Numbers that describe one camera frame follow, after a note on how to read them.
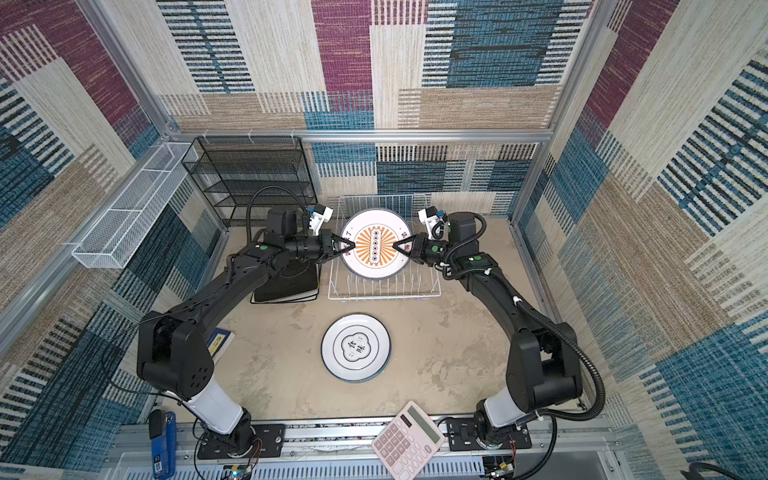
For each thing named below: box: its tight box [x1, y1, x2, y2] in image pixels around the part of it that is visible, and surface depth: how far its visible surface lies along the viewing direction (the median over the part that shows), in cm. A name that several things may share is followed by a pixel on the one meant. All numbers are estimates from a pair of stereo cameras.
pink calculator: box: [372, 401, 445, 480], surface depth 73 cm
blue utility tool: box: [151, 411, 177, 479], surface depth 72 cm
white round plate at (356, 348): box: [321, 313, 392, 383], surface depth 88 cm
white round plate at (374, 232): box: [341, 208, 412, 282], surface depth 81 cm
